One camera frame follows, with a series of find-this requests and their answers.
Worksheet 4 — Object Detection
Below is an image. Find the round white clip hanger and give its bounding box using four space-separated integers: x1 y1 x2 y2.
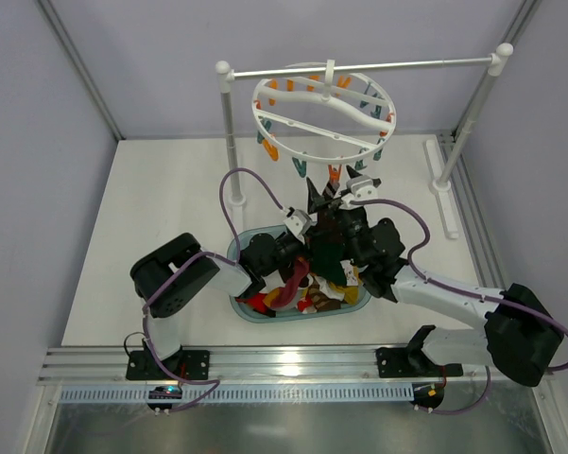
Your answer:
252 71 397 180

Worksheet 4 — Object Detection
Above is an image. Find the purple red striped sock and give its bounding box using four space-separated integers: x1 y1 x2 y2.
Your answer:
264 259 310 310

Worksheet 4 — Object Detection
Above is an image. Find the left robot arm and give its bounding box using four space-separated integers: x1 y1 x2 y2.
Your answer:
126 232 311 380

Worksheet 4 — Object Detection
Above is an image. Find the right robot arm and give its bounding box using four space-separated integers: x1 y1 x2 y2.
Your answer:
306 167 567 387

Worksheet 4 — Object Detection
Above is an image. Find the pile of socks in basket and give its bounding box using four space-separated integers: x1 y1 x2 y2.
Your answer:
234 261 362 317

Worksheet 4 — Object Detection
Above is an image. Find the teal plastic basket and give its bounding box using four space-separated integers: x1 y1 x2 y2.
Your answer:
230 224 371 323

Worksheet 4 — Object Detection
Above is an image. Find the white drying rack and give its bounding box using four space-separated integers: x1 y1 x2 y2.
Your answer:
215 43 514 239

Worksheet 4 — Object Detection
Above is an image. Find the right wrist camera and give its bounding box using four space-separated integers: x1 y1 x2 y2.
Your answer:
340 176 378 210

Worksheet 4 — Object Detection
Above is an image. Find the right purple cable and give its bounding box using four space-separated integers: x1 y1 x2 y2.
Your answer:
349 197 568 417

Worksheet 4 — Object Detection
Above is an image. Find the purple cable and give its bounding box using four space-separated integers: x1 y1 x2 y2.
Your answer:
141 167 292 417
349 197 568 417

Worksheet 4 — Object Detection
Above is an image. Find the aluminium rail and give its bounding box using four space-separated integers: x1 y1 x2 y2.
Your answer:
37 344 521 387

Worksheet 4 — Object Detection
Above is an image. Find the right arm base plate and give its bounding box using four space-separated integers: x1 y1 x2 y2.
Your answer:
375 347 463 378

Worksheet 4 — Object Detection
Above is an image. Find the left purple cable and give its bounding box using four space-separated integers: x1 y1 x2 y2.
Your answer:
141 167 292 417

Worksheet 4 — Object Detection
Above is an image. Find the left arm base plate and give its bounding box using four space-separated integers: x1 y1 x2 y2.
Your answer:
126 348 210 381

